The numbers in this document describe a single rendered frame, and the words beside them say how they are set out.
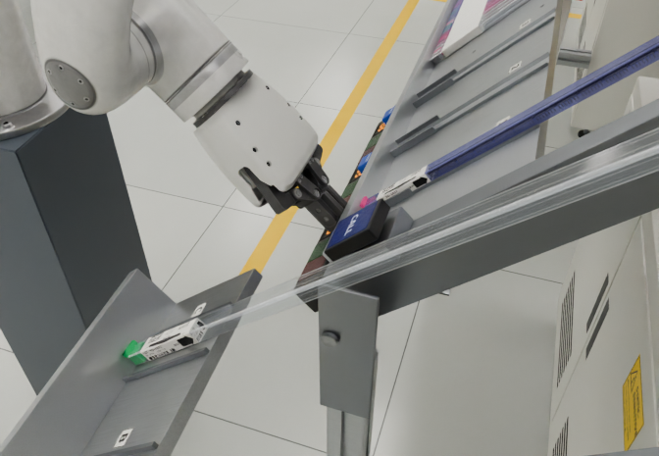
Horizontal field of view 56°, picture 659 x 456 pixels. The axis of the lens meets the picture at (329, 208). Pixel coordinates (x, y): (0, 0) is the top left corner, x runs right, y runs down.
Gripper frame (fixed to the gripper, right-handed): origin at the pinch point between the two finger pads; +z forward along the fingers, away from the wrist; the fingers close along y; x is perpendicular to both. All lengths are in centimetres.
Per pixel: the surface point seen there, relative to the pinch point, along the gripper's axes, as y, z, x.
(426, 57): -32.2, 0.6, 3.6
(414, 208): 3.8, 2.4, 10.5
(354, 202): 0.9, 0.4, 3.7
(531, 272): -73, 71, -29
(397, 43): -188, 27, -74
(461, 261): 10.0, 5.3, 14.7
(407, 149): -9.7, 2.4, 5.6
